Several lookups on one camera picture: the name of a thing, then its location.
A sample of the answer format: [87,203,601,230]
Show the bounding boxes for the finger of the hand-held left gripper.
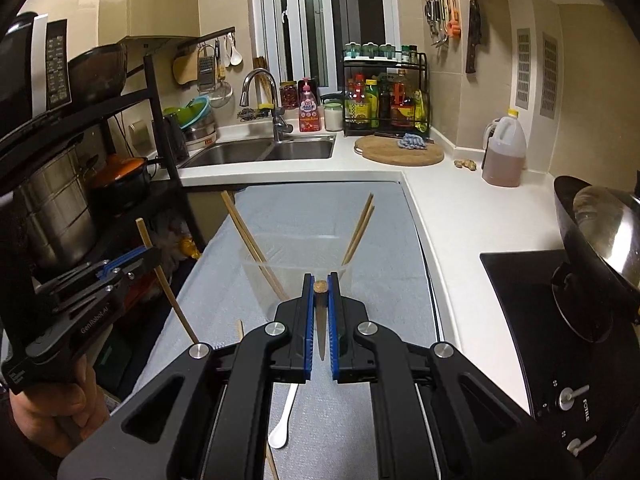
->
[37,249,146,306]
[30,247,163,346]

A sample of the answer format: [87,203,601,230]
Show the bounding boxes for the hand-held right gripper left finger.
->
[60,274,317,480]

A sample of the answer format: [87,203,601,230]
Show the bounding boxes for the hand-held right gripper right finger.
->
[327,272,583,480]

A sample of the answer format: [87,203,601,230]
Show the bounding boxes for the light wooden chopstick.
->
[312,280,328,362]
[136,218,198,345]

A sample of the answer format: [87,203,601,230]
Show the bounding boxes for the clear plastic container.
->
[239,232,356,326]

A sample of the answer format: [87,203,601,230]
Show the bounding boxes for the pile of wooden chopsticks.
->
[220,190,376,480]

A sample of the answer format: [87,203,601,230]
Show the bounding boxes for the hanging kitchen utensils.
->
[424,0,462,48]

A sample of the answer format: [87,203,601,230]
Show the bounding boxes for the person's left hand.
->
[10,360,108,458]

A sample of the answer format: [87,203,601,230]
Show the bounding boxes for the large steel stockpot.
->
[12,145,98,271]

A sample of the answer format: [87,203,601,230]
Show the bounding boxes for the black pot with orange lid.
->
[89,154,161,203]

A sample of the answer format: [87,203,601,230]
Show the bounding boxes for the grey woven mat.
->
[120,182,443,480]

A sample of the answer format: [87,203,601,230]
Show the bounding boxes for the black tall container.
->
[163,112,190,161]

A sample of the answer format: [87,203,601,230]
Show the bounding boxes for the black metal shelf rack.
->
[0,54,207,286]

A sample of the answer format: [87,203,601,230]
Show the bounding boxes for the green plastic basin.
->
[162,96,211,131]

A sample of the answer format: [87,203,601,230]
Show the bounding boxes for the steel kitchen sink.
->
[182,132,337,168]

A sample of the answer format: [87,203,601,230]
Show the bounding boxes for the chrome kitchen faucet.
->
[241,67,294,143]

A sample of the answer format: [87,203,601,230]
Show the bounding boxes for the dark mixing bowl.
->
[67,42,128,98]

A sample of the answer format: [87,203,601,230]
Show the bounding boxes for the round wooden cutting board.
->
[354,133,445,166]

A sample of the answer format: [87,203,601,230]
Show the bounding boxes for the hanging wooden board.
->
[172,52,199,86]

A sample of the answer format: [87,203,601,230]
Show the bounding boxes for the hanging metal grater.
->
[197,45,219,86]

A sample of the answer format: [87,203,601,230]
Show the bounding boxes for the blue dish cloth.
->
[397,132,430,152]

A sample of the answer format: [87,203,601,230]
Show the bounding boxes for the black microwave oven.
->
[0,11,73,133]

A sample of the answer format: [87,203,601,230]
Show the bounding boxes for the white jar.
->
[324,100,345,132]

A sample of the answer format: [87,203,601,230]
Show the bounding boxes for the pink dish soap bottle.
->
[298,77,323,133]

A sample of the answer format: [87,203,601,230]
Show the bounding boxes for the hanging white ladles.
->
[222,32,244,67]

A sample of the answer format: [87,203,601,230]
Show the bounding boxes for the silver stove knob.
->
[557,386,590,411]
[570,435,598,458]

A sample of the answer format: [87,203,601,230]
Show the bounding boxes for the plastic cooking oil jug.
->
[481,108,527,188]

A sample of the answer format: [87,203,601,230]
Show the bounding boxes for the row of sauce bottles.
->
[346,72,429,133]

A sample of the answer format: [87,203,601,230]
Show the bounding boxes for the black wok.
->
[551,175,640,333]

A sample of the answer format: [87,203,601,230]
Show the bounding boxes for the white framed window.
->
[250,0,401,98]

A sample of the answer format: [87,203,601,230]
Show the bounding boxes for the row of spice jars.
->
[345,41,418,60]

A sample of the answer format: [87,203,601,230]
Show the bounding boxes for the hanging cleaver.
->
[465,0,482,75]

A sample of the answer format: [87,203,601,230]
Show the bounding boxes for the white spoon with striped handle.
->
[267,384,299,450]

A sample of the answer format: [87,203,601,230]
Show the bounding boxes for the hanging wire strainer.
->
[207,80,234,108]

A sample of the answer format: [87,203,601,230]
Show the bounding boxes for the black wire spice rack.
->
[342,52,429,137]

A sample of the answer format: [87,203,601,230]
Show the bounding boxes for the wall vent grille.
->
[541,32,558,120]
[516,28,531,109]

